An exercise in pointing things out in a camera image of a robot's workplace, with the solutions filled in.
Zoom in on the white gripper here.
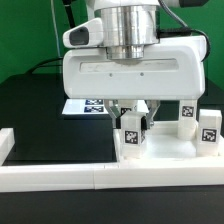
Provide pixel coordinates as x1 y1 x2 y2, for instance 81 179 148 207
63 36 206 130

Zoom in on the white front barrier wall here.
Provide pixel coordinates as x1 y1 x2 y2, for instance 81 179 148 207
0 157 224 192

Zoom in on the white left barrier wall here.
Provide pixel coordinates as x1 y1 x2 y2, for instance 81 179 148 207
0 128 15 166

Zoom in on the black cable hose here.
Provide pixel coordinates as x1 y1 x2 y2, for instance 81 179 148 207
25 0 79 75

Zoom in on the grey thin cable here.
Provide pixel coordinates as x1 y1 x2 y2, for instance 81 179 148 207
50 0 63 61

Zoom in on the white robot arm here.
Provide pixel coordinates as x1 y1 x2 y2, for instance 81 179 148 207
63 0 211 130

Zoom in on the white sheet with tags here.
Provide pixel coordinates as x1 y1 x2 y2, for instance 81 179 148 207
61 98 150 116

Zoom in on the white square tabletop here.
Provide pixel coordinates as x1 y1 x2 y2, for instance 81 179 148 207
114 121 224 161

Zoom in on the white barrier wall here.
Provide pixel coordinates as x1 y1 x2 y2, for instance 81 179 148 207
0 128 15 166
0 157 224 192

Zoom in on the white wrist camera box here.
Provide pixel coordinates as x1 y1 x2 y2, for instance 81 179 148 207
63 18 104 48

